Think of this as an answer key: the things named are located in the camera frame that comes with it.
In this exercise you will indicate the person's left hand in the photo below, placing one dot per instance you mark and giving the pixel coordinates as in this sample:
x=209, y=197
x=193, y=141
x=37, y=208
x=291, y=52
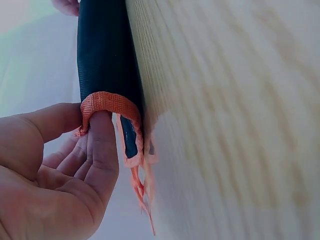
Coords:
x=50, y=200

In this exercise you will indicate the person's left thumb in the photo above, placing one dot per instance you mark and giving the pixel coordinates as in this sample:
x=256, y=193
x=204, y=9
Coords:
x=55, y=120

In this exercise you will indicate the person's right hand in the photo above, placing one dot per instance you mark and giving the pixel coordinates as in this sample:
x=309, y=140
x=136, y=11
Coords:
x=68, y=6

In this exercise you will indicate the black rolled mat orange trim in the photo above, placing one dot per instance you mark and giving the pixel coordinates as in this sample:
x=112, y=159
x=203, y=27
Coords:
x=105, y=55

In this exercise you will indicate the person's left fingers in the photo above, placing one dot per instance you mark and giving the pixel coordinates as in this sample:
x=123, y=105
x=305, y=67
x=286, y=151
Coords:
x=67, y=157

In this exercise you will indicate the person's right fingers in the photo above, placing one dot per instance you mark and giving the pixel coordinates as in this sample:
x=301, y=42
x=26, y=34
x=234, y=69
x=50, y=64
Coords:
x=68, y=6

